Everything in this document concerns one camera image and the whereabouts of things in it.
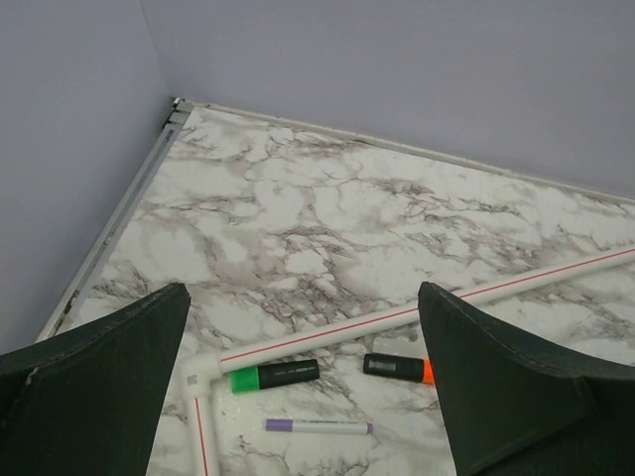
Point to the green capped black marker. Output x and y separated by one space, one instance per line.
262 377

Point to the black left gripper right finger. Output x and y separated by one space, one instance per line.
515 403

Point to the orange capped black marker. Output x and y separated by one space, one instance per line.
399 368

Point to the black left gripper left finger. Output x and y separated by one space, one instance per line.
88 401

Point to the white pvc pipe frame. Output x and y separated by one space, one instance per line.
199 371

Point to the purple capped white pen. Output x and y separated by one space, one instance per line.
318 426

